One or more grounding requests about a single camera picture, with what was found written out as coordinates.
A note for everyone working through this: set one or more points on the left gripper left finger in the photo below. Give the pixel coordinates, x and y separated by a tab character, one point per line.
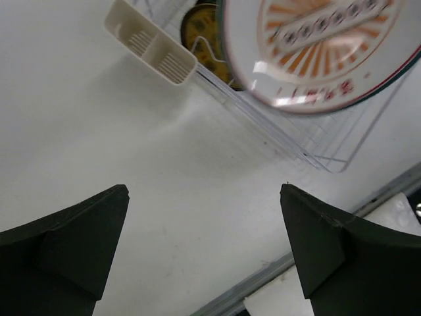
60	263

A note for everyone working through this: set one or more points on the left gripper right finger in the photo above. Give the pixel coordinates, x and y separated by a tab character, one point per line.
348	265

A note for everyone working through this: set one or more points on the white plate orange sunburst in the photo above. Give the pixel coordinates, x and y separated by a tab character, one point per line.
313	57

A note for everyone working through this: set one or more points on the cream plastic cutlery holder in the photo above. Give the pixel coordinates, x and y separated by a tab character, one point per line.
158	53

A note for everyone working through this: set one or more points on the yellow brown front plate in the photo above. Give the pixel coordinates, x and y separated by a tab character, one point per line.
200	33

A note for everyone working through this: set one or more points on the white wire dish rack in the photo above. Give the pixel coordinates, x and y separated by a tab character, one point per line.
328	140

